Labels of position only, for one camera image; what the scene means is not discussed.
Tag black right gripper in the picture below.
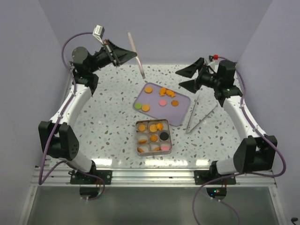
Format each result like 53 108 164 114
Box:
176 58 222 94

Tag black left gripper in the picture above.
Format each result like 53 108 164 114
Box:
89 39 137 73

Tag silver tin lid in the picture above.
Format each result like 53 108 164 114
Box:
127 32 146 80

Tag metal serving tongs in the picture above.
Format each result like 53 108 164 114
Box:
185 95 218 135

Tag orange fish cookie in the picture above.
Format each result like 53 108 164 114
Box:
159 87 166 97
166 90 176 98
156 123 164 130

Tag orange round cookie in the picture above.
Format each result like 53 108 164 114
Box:
149 124 158 133
144 86 153 93
141 105 150 112

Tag black sandwich cookie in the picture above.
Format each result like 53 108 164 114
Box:
159 132 169 141

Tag square cookie tin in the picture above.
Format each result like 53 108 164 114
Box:
135 119 173 157

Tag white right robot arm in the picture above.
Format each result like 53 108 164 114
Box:
176 58 277 184

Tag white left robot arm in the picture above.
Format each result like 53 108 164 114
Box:
38 39 137 184

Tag brown chip cookie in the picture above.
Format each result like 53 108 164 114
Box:
171 100 179 106

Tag orange fish cookie top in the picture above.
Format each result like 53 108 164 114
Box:
159 87 166 97

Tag lilac plastic tray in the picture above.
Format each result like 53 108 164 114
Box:
133 82 191 127

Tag green round cookie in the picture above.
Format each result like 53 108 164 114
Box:
134 103 143 110

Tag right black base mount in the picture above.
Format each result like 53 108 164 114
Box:
194 162 237 185

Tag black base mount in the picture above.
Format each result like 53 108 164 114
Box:
194 162 237 185
68 170 113 185

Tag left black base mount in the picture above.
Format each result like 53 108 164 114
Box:
68 170 113 185

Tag aluminium mounting rail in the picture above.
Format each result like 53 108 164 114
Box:
31 166 276 188

